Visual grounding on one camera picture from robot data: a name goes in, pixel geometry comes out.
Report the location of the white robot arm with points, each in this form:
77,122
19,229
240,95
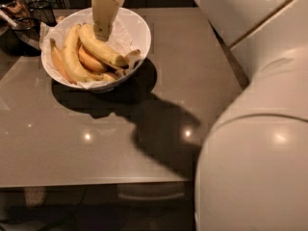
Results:
251,173

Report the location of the large left yellow banana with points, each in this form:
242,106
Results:
73,66

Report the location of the white bowl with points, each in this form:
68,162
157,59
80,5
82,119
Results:
130,32

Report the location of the dark clutter on counter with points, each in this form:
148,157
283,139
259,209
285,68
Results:
20,22

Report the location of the small outer yellow banana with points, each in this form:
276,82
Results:
56,56

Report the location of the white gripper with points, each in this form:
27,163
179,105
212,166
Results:
104,12

